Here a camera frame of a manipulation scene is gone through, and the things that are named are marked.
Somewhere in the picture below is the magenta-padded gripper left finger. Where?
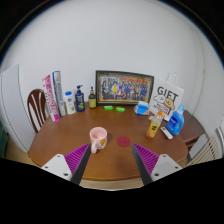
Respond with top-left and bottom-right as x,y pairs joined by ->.
40,143 -> 92,186

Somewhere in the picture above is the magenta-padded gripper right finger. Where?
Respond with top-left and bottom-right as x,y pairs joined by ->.
131,142 -> 184,186

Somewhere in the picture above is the orange-capped juice bottle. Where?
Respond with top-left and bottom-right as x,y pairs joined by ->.
146,111 -> 166,140

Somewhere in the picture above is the flat round red coaster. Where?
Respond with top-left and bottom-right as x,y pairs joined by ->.
116,135 -> 132,148

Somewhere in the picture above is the pink mug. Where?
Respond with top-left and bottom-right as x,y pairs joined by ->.
88,126 -> 109,155

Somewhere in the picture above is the white remote control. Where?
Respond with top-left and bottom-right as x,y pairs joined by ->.
160,126 -> 174,140

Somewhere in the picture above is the blue detergent bottle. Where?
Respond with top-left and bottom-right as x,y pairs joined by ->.
166,104 -> 186,137

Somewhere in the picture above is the blue tissue pack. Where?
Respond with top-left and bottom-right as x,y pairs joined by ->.
133,100 -> 151,117

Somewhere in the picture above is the dark wooden side table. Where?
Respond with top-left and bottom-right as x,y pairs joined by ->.
179,109 -> 206,149

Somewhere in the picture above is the white shampoo bottle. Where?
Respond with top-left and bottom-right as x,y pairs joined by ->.
64,90 -> 77,116

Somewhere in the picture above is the dark blue pump bottle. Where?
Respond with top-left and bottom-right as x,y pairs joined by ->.
74,84 -> 86,113

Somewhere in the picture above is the brown pump bottle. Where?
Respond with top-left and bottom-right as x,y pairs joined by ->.
88,86 -> 98,110

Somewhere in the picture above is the white radiator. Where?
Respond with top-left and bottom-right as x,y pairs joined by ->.
186,134 -> 223,167

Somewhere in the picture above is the white paper gift bag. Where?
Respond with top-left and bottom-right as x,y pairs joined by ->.
148,71 -> 185,118

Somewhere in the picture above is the tall pink white box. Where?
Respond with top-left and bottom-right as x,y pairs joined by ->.
41,73 -> 61,123

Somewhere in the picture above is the tall white blue box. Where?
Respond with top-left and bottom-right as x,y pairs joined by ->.
51,70 -> 67,118

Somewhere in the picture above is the brown wooden chair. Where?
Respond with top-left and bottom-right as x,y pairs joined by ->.
26,88 -> 48,134

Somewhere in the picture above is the framed group photo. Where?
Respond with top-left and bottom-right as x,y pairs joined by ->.
95,69 -> 155,106

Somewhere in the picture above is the white board panel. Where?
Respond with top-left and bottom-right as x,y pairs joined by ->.
0,64 -> 37,154

